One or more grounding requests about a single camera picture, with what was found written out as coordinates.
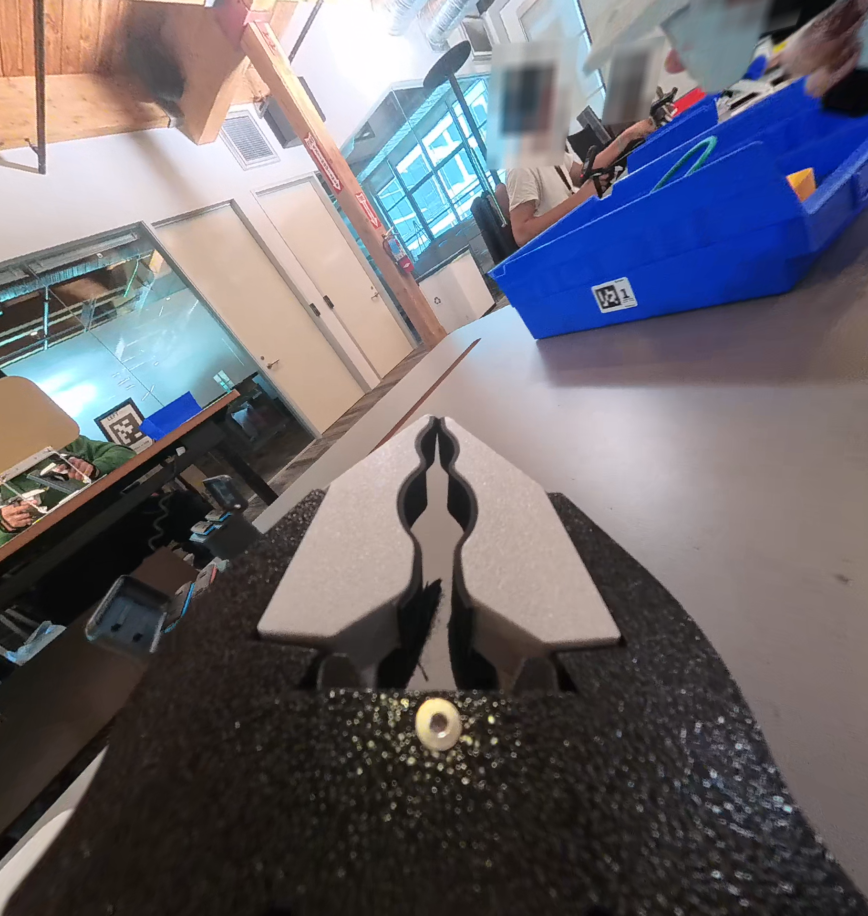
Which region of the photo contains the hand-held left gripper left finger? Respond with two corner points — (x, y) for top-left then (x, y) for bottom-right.
(257, 415), (442, 688)

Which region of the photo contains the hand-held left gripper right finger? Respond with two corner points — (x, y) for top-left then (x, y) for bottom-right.
(437, 416), (622, 689)

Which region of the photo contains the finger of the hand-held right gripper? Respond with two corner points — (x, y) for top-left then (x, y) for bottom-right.
(659, 0), (789, 94)

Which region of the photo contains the green cable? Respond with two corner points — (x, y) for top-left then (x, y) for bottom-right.
(649, 136), (721, 194)

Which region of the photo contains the blue plastic bin with tag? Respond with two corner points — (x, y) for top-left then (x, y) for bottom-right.
(487, 75), (868, 341)

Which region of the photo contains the person's right hand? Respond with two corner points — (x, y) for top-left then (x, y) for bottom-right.
(781, 0), (868, 97)

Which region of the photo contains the black battery charger case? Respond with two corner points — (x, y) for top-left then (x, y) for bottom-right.
(85, 562), (224, 656)
(191, 474), (259, 555)

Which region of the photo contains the cardboard box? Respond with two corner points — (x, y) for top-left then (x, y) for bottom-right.
(130, 547), (199, 602)

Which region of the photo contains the black wavy-back chair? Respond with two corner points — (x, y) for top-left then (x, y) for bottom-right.
(130, 490), (209, 566)

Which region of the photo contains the dark blue storage bin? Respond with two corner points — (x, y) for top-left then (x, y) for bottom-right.
(139, 390), (205, 441)

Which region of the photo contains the long wooden-edged desk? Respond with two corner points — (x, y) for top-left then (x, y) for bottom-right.
(0, 390), (281, 624)

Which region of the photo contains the white door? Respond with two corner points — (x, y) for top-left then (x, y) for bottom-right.
(251, 175), (415, 380)
(154, 200), (367, 434)

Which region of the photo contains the small framed marker sign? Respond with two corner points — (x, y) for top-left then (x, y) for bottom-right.
(94, 401), (152, 452)

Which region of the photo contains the black floor lamp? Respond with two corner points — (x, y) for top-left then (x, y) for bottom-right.
(422, 39), (503, 198)

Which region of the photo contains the white recycling cabinet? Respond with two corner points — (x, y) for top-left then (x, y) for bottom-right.
(418, 250), (496, 332)

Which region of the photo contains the black office chair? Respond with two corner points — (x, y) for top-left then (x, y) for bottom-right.
(471, 193), (521, 264)

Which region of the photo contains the beige board on clear stand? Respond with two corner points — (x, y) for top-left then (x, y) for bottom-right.
(0, 375), (81, 496)

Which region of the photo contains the metal ceiling rod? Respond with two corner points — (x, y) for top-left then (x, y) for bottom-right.
(26, 0), (49, 176)

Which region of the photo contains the wooden post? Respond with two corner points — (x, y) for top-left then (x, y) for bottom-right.
(241, 18), (447, 344)

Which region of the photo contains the wall vent grille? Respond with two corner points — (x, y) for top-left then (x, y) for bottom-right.
(218, 107), (281, 169)

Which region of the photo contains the black wall speaker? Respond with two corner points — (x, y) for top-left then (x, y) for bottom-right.
(258, 75), (328, 147)

